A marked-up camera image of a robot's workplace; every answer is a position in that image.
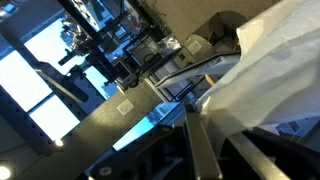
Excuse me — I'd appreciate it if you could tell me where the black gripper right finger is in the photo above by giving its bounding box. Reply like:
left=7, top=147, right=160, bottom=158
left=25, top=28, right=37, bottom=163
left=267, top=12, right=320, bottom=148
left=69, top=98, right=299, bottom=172
left=228, top=133, right=290, bottom=180

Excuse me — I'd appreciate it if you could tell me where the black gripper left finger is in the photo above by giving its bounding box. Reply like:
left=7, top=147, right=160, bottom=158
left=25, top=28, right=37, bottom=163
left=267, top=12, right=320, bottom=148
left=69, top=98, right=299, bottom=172
left=185, top=113, right=223, bottom=180

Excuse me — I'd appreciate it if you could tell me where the white plastic bag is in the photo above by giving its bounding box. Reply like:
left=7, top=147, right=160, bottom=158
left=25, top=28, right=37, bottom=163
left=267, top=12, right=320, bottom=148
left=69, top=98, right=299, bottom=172
left=194, top=0, right=320, bottom=158

